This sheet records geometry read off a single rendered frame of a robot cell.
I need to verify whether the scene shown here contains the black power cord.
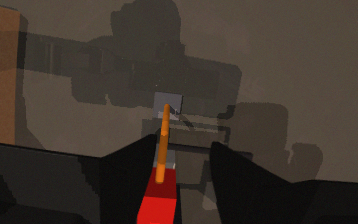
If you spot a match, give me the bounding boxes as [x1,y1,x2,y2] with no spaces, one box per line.
[153,143,253,169]

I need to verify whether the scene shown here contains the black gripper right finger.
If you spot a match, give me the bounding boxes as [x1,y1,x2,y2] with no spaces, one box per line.
[209,141,358,224]

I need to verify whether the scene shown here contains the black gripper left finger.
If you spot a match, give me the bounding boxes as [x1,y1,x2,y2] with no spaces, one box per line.
[0,134,157,224]

